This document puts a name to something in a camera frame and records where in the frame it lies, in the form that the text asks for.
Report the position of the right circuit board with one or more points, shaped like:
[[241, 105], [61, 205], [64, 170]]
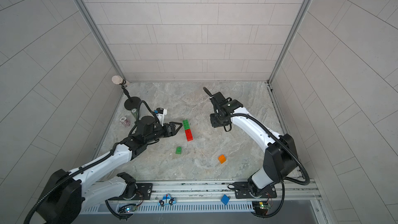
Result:
[[261, 208]]

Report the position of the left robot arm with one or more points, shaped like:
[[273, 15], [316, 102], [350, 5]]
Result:
[[67, 193]]

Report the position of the long green lego brick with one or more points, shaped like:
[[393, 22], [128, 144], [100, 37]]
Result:
[[186, 125]]

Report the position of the green can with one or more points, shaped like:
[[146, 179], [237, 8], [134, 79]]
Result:
[[135, 113]]

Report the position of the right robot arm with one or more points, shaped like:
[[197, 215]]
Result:
[[280, 161]]

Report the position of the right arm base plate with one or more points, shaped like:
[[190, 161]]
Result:
[[246, 190]]

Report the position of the orange square lego brick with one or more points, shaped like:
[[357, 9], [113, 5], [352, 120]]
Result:
[[222, 159]]

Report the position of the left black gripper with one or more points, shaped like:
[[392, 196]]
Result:
[[168, 133]]

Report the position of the long red lego brick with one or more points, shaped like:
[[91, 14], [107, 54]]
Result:
[[189, 135]]

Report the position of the black microphone stand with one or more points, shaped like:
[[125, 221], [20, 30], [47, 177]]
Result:
[[131, 102]]

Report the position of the circuit board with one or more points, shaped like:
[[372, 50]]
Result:
[[128, 208], [261, 208]]

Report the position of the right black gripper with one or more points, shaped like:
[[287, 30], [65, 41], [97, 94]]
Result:
[[214, 123]]

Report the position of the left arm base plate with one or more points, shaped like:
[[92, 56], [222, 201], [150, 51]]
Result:
[[135, 192]]

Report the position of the left circuit board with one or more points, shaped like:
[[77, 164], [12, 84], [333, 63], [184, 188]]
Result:
[[128, 208]]

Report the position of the blue car toy sticker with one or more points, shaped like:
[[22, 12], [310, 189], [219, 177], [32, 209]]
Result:
[[167, 200]]

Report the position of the pink white small cup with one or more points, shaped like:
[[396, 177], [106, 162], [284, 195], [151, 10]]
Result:
[[125, 122]]

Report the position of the blue cube on rail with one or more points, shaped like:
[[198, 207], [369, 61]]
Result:
[[225, 199]]

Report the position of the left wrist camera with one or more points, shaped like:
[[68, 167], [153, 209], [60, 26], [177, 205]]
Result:
[[160, 114]]

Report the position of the aluminium front rail frame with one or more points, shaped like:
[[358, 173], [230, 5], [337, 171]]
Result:
[[204, 196]]

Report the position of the small green lego brick left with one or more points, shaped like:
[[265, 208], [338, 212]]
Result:
[[178, 150]]

